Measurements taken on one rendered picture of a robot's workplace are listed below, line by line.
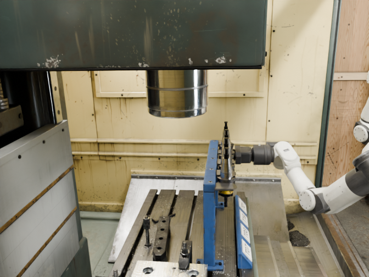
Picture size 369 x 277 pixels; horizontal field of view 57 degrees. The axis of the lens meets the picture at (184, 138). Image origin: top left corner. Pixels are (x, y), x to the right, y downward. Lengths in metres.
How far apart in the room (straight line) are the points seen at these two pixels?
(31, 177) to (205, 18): 0.66
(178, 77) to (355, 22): 2.99
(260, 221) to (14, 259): 1.23
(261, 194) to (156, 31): 1.41
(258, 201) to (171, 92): 1.26
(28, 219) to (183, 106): 0.56
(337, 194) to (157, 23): 0.82
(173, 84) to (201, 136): 1.18
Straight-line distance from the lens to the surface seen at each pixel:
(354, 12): 3.68
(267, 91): 1.91
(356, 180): 1.20
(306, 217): 2.13
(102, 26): 0.79
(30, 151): 1.06
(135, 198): 2.02
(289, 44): 1.90
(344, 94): 3.73
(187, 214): 1.60
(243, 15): 0.74
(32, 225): 1.12
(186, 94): 0.81
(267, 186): 2.04
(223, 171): 1.16
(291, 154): 1.46
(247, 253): 1.32
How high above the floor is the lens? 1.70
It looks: 17 degrees down
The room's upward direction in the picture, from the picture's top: 1 degrees counter-clockwise
